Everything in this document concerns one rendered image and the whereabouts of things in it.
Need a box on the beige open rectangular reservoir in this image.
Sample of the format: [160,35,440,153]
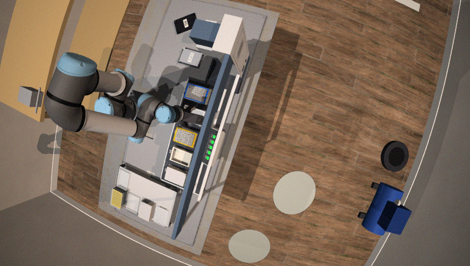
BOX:
[170,146,193,167]

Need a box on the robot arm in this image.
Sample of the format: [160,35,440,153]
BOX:
[44,52,205,144]

